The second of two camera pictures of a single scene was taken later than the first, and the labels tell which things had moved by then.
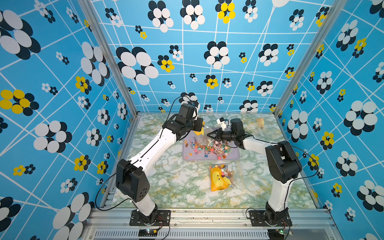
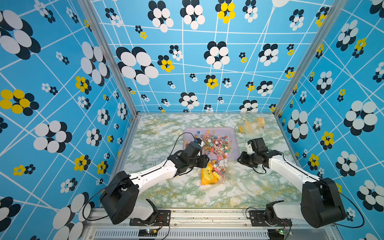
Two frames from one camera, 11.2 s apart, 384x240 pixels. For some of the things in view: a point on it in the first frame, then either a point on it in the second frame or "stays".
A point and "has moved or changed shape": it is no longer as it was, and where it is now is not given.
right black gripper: [219, 133] to [242, 159]
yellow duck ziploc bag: [205, 135] to [246, 128]
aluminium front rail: [205, 224] stays
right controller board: [276, 234] stays
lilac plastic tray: [206, 147] stays
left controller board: [148, 232] stays
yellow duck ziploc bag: [221, 177] has moved or changed shape
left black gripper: [199, 121] to [204, 160]
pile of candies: [219, 149] stays
